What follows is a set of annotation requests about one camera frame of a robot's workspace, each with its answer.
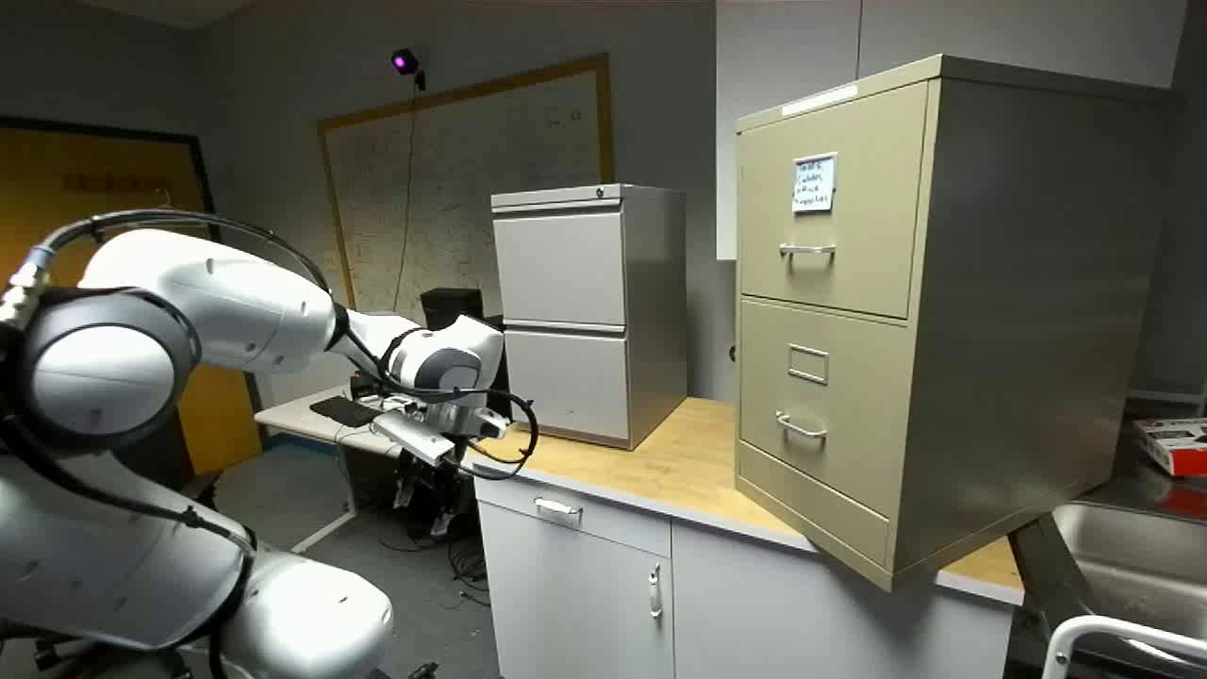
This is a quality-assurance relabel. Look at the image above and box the yellow board with black frame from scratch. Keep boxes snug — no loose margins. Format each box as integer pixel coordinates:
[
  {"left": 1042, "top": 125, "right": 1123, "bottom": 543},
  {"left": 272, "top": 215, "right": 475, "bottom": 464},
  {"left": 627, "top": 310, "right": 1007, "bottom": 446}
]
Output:
[{"left": 0, "top": 115, "right": 267, "bottom": 478}]

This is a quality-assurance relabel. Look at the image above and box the red and white box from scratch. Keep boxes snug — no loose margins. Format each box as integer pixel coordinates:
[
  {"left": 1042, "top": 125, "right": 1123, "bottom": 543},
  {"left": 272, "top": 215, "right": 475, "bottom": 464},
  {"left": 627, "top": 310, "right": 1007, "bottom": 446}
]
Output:
[{"left": 1131, "top": 417, "right": 1207, "bottom": 478}]

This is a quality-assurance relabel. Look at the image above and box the black keyboard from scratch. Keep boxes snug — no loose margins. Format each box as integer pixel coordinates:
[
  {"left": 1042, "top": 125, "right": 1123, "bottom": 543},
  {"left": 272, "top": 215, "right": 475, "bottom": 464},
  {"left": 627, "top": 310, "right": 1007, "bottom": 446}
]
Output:
[{"left": 308, "top": 394, "right": 385, "bottom": 429}]

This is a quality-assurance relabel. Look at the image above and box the tangle of black floor cables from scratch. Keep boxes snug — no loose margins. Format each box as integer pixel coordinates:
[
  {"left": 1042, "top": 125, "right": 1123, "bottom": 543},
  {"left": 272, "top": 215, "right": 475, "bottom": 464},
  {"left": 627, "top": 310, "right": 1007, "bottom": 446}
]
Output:
[{"left": 377, "top": 526, "right": 493, "bottom": 609}]

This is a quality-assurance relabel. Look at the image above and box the wide white counter door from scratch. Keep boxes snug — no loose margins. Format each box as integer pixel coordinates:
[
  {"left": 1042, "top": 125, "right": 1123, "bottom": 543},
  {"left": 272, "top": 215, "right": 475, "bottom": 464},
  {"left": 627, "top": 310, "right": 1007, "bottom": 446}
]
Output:
[{"left": 670, "top": 522, "right": 1017, "bottom": 679}]

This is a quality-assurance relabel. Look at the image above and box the white counter drawer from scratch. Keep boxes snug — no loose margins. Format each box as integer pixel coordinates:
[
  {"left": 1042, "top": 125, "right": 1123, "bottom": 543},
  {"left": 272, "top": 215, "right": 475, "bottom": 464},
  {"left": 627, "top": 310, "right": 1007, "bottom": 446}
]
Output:
[{"left": 475, "top": 478, "right": 673, "bottom": 559}]

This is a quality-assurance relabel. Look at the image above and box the wood framed whiteboard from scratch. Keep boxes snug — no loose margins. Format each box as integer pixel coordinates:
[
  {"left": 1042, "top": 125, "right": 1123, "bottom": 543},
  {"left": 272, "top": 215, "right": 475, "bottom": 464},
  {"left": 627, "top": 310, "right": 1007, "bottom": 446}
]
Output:
[{"left": 316, "top": 53, "right": 617, "bottom": 314}]

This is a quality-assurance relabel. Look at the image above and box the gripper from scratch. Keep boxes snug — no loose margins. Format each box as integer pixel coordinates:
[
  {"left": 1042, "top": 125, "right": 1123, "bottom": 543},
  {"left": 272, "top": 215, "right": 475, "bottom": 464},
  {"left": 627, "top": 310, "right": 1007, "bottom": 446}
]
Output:
[{"left": 393, "top": 443, "right": 475, "bottom": 540}]

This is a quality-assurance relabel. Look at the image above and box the white desk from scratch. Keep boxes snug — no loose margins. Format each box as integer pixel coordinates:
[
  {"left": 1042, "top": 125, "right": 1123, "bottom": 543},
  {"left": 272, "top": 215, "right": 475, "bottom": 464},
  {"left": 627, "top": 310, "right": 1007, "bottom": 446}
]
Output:
[{"left": 253, "top": 384, "right": 416, "bottom": 555}]

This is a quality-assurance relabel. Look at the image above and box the beige metal filing cabinet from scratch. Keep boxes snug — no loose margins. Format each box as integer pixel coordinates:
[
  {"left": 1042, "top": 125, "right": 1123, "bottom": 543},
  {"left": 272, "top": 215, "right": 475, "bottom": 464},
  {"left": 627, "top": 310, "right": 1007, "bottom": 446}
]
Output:
[{"left": 734, "top": 54, "right": 1176, "bottom": 593}]

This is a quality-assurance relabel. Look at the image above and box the camera on mount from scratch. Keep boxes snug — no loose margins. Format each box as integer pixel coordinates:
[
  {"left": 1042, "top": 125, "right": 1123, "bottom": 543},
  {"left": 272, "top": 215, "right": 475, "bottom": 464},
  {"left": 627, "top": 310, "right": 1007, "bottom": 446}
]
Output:
[{"left": 390, "top": 47, "right": 428, "bottom": 93}]

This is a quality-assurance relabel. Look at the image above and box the beige drawer with empty label holder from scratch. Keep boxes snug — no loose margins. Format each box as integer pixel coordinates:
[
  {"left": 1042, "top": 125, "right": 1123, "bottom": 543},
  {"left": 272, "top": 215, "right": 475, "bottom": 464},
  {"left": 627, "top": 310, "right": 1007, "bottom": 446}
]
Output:
[{"left": 737, "top": 297, "right": 912, "bottom": 521}]

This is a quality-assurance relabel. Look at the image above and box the grey cabinet drawer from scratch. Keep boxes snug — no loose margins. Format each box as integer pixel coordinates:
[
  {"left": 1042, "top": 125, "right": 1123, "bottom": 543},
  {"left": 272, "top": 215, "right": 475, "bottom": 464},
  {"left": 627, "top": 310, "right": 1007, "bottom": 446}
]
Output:
[
  {"left": 492, "top": 211, "right": 628, "bottom": 329},
  {"left": 503, "top": 329, "right": 632, "bottom": 442}
]

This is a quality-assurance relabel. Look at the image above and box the white metal tube frame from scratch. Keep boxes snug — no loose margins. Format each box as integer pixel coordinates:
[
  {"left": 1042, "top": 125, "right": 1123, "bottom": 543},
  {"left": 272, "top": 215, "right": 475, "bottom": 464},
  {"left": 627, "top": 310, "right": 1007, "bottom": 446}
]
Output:
[{"left": 1041, "top": 614, "right": 1207, "bottom": 679}]

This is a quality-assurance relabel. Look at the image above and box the white paper label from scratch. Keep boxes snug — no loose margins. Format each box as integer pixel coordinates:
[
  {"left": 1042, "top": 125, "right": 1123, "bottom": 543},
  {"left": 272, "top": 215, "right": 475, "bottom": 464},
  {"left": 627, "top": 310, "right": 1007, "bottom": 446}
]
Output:
[{"left": 791, "top": 153, "right": 839, "bottom": 215}]

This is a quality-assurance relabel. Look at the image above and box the stainless steel sink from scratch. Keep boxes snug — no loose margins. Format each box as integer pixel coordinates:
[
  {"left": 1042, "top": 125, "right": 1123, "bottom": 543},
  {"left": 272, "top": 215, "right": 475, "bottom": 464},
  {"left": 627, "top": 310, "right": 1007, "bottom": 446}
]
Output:
[{"left": 1007, "top": 499, "right": 1207, "bottom": 679}]

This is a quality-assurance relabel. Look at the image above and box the beige drawer with paper label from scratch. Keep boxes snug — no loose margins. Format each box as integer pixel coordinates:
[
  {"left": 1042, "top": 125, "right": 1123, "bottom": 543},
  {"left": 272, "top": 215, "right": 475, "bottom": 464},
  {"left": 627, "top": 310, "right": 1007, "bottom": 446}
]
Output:
[{"left": 736, "top": 79, "right": 931, "bottom": 321}]

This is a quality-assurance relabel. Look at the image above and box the grey metal filing cabinet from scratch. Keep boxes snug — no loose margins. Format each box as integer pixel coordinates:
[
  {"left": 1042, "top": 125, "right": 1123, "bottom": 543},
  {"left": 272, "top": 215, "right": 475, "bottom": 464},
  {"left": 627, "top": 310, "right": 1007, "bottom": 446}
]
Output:
[{"left": 489, "top": 183, "right": 690, "bottom": 452}]

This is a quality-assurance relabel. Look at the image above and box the black computer box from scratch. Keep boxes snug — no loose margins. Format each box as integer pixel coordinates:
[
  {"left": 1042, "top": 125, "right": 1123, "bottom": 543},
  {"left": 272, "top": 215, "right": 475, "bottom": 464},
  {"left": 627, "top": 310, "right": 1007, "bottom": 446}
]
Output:
[{"left": 420, "top": 287, "right": 486, "bottom": 333}]

